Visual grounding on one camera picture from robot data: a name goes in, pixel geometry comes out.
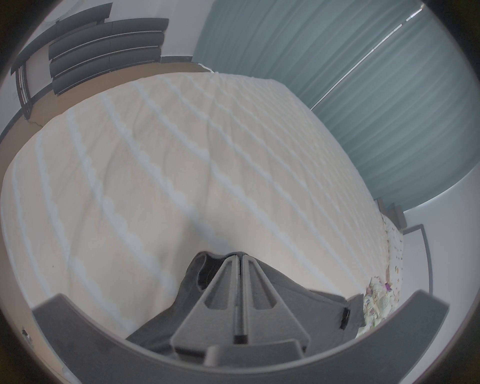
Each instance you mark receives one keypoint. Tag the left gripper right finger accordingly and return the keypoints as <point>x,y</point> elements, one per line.
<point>277,324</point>

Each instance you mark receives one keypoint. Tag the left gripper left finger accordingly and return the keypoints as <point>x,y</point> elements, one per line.
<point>210,326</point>

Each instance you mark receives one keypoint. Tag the black T-shirt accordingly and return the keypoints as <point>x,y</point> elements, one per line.
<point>318,311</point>

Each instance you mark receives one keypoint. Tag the bed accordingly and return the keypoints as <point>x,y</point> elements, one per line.
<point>168,168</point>

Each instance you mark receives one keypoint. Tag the white printed pyjama top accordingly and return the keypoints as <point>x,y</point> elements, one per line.
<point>373,307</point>

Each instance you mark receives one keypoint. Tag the purple garment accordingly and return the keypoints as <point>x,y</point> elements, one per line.
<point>387,287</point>

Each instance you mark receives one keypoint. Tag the white printed pillow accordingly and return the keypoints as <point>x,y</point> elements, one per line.
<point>395,247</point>

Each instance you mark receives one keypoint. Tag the grey bedside table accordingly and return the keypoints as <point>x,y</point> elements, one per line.
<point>393,215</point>

